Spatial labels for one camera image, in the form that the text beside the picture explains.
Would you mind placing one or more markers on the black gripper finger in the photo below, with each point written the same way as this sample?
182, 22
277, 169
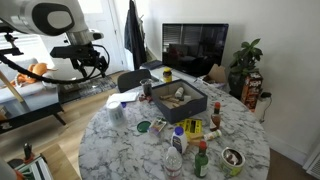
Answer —
81, 68
102, 66

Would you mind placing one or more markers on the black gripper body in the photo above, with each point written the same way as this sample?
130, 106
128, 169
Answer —
75, 52

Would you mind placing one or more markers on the clear plastic cup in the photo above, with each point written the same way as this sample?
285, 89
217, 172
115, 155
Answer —
116, 113

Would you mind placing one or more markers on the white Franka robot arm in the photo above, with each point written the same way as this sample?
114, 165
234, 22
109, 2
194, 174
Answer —
43, 18

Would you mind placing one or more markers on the glass cup with dark contents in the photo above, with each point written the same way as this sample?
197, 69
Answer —
146, 88

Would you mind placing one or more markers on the dark patterned floor rug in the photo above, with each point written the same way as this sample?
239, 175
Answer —
90, 87

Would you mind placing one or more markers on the black chair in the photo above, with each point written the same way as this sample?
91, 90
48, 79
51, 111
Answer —
131, 80

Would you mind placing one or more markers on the white paper napkin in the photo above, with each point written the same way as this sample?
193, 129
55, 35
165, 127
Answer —
125, 96

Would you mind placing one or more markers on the blue round lid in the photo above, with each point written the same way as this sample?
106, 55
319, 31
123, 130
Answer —
124, 104

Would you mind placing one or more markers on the dark hanging coat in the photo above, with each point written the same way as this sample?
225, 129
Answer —
134, 33

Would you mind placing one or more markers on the orange plush toy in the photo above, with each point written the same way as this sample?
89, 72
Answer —
33, 71

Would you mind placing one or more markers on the dark laptop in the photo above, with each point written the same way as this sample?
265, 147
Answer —
152, 64

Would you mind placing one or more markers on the red candy wrappers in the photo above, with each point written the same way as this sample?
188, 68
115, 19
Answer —
145, 98

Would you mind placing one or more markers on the black low table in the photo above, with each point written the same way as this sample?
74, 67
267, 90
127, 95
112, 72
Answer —
30, 105

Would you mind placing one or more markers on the black metal stand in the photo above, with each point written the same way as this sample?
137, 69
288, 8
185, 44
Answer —
11, 45

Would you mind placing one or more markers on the green round lid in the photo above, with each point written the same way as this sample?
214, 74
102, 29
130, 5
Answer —
143, 126

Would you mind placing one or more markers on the small clear jar purple lid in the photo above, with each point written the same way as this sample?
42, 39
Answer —
157, 126

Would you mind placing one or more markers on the small white bottle in box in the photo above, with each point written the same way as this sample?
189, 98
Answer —
179, 92

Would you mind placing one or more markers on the black flat screen television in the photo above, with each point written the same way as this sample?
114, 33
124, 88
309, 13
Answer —
195, 48

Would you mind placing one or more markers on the navy blue cardboard box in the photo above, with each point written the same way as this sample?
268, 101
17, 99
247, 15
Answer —
186, 110

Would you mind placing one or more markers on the yellow flat package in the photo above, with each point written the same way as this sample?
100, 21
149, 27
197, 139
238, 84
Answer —
190, 126

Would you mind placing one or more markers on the white bottle blue cap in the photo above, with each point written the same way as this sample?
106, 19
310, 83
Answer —
179, 141

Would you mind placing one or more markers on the open brown cardboard box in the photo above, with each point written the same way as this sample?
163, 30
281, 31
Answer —
216, 74

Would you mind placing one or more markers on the small beige wooden piece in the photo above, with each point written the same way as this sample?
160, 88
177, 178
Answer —
195, 139

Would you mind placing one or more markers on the clear plastic water bottle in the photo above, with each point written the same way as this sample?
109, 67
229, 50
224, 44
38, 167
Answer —
173, 165

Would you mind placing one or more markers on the brown hot sauce bottle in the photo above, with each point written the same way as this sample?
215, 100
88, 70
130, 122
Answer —
215, 118

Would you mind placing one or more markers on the small white bottle green cap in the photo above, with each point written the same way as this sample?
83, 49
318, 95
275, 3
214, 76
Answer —
212, 135

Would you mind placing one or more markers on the green glass bottle red cap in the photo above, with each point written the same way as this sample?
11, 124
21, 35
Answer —
201, 163

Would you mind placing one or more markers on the green potted plant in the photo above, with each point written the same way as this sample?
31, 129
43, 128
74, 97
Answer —
245, 63

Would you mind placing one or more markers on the orange carton box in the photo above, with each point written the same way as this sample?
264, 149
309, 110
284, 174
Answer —
251, 91

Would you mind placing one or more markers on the green tin can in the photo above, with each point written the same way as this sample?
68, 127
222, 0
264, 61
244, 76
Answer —
232, 163

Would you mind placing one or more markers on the white box with black adapter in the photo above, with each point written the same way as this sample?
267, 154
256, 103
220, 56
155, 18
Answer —
263, 106

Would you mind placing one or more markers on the white floor vent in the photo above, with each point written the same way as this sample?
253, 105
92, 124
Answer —
313, 163

